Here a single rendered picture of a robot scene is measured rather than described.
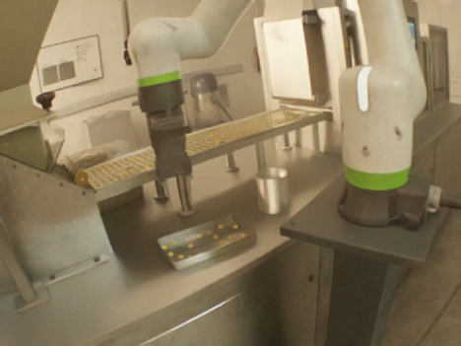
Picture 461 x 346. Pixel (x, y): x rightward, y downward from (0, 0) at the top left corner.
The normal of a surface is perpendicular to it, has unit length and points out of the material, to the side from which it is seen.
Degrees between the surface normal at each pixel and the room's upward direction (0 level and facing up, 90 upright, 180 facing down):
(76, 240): 90
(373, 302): 90
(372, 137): 90
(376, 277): 90
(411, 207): 81
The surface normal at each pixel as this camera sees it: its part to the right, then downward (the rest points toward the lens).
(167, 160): 0.31, 0.25
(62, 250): 0.60, 0.21
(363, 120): -0.68, 0.34
